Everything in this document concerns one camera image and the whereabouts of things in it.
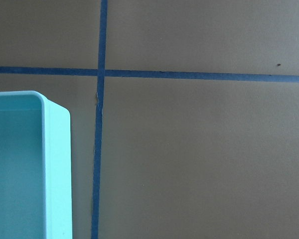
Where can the blue tape grid lines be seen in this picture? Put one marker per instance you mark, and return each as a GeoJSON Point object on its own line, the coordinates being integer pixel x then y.
{"type": "Point", "coordinates": [101, 72]}

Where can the turquoise plastic storage bin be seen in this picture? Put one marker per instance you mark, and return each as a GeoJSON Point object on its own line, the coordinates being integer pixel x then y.
{"type": "Point", "coordinates": [35, 167]}

